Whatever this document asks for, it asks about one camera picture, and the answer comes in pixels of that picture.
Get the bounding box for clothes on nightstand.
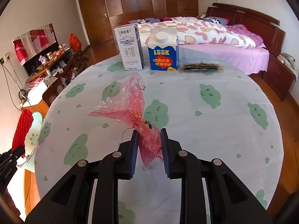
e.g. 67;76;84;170
277;53;298;81

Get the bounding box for red bag on cabinet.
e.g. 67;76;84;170
69;33;82;52

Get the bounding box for cloud pattern tablecloth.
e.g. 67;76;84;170
34;56;284;223

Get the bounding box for dark snack packet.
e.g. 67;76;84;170
179;62;224;72

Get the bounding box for white milk carton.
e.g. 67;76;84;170
114;24;144;70

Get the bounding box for pink heart duvet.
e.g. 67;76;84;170
137;17;263;49

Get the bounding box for light blue trash bin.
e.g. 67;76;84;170
17;112;44;173

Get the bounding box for red knitted cloth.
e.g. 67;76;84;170
12;109;33;151

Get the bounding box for wall power socket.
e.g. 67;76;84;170
0;54;10;65

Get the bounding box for white box on cabinet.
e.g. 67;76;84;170
23;81;49;108

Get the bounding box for wooden bed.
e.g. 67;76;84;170
128;3;285;75

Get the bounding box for wooden tv cabinet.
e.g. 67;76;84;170
20;49;88;115

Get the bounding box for television with cloth cover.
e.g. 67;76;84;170
12;23;58;76

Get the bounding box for wooden nightstand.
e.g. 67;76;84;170
263;54;295;101

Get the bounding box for wooden door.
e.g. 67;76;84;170
78;0;113;45

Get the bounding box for blue Look carton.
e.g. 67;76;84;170
147;27;179;72

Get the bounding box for pink transparent plastic wrap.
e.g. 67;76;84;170
88;73;163;170

